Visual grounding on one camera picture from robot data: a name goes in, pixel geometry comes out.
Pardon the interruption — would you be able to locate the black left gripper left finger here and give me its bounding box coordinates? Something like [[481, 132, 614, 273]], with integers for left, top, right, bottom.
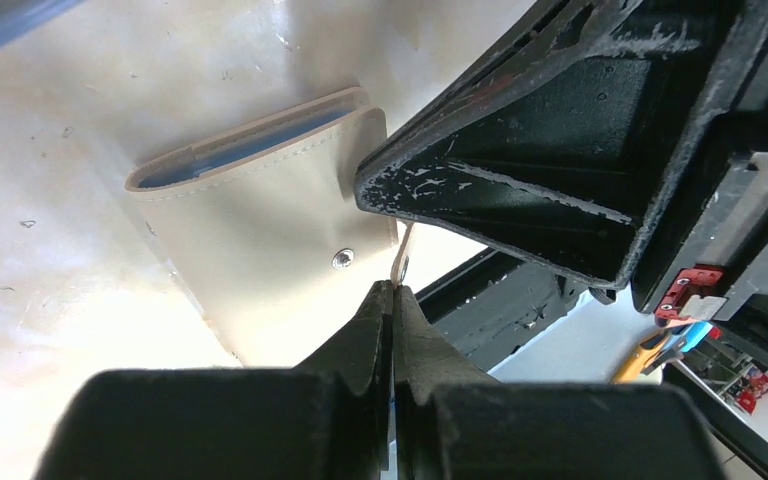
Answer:
[[35, 281, 393, 479]]

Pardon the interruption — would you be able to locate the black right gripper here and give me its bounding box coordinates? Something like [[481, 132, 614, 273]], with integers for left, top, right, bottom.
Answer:
[[631, 1, 768, 368]]

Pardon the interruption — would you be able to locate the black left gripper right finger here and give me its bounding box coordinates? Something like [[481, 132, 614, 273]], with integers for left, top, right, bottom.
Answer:
[[393, 286, 724, 479]]

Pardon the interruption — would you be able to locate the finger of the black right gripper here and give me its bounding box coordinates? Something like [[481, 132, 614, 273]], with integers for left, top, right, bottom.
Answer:
[[354, 1, 755, 288]]

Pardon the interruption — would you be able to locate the beige leather card holder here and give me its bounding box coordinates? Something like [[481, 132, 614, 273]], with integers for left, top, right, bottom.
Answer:
[[125, 87, 399, 368]]

